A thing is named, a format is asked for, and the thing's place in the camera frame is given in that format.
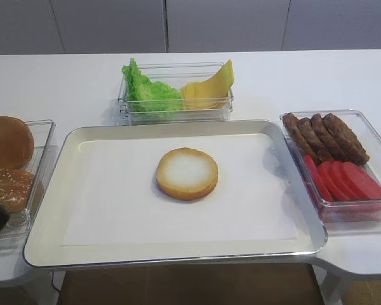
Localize white paper liner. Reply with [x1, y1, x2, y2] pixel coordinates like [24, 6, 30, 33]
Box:
[63, 134, 298, 245]

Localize clear lettuce and cheese container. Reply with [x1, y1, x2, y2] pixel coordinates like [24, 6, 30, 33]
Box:
[118, 62, 234, 125]

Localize upright yellow cheese slice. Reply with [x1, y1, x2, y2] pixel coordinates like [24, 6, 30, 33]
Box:
[188, 59, 234, 98]

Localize brown meat patty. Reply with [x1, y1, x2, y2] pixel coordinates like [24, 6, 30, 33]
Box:
[282, 113, 319, 163]
[323, 113, 370, 166]
[298, 118, 334, 162]
[311, 114, 347, 161]

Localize white metal tray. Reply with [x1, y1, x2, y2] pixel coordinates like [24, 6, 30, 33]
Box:
[23, 120, 327, 269]

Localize bun front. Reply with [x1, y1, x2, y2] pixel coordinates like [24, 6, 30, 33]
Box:
[156, 147, 218, 201]

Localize stacked yellow cheese slices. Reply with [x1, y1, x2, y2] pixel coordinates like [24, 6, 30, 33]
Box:
[180, 84, 227, 110]

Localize sesame top bun right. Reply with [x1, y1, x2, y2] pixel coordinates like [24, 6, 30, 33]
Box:
[0, 168, 34, 213]

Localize green lettuce leaf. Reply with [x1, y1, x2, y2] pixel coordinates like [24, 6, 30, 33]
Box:
[122, 58, 183, 112]

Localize clear patty and tomato container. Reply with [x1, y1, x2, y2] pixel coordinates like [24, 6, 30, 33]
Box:
[283, 110, 381, 222]

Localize red tomato slice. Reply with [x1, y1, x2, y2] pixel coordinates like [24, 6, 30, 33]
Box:
[328, 161, 360, 200]
[304, 155, 333, 201]
[340, 162, 381, 200]
[317, 161, 350, 201]

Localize clear bun container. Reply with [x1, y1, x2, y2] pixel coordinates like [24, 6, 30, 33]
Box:
[0, 120, 58, 255]

